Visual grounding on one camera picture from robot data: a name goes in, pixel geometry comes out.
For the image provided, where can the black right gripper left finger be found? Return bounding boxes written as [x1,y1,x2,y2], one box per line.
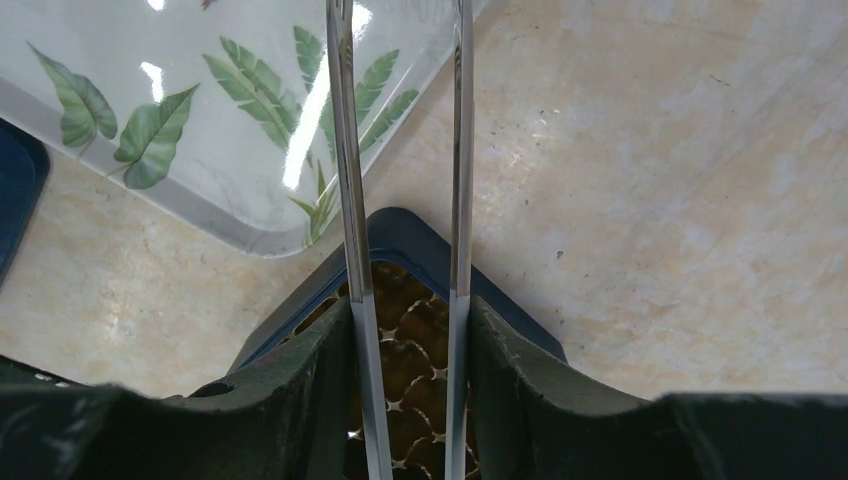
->
[1,302,354,479]

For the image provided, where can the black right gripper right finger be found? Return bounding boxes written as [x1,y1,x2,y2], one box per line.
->
[469,299,847,479]

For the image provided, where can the silver metal tongs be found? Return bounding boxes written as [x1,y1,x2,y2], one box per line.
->
[326,1,475,479]

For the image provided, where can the blue chocolate box with insert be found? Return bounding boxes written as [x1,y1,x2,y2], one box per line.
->
[230,207,567,479]

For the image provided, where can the white leaf-print tray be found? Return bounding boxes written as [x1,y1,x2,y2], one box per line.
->
[0,0,492,260]

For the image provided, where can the dark blue box lid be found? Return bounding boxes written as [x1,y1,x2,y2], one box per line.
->
[1,119,50,282]

